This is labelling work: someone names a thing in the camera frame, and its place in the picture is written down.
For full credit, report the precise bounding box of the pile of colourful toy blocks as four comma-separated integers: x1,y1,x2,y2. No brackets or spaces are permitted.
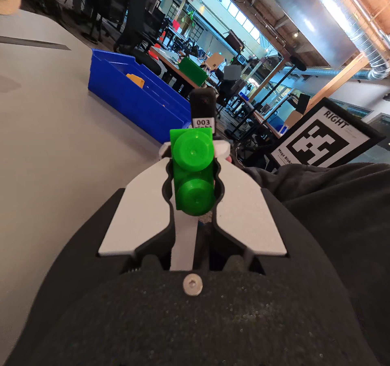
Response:
126,73,145,89

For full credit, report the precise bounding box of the black office chair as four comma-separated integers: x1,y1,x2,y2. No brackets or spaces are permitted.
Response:
114,0,163,75

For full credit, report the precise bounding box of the blue plastic bin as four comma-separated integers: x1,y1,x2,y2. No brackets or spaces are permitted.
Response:
88,48,192,144

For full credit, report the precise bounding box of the person's dark sweatshirt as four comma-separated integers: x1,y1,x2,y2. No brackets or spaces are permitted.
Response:
195,162,390,366

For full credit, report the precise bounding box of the silver air duct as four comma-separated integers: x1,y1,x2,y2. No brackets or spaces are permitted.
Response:
302,0,390,80

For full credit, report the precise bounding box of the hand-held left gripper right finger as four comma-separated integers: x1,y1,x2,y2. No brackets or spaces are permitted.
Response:
210,157,287,271

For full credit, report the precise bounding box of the green plastic crate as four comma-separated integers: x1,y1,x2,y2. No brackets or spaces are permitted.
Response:
178,56,209,87

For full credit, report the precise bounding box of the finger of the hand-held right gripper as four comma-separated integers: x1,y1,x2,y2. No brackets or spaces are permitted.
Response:
213,140,230,158
158,141,173,161

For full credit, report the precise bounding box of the black white marker board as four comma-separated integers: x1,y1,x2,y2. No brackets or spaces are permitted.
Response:
270,97,387,172

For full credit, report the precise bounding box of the brown wooden desk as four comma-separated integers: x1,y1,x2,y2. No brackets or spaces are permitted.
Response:
149,46,220,98

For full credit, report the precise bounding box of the small light wooden board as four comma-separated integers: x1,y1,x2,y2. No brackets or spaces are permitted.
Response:
204,52,226,75

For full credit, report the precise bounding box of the green double toy block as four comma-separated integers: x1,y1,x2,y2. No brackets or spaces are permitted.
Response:
169,128,217,217

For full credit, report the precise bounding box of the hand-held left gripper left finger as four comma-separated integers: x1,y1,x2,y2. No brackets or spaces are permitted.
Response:
98,157,177,267

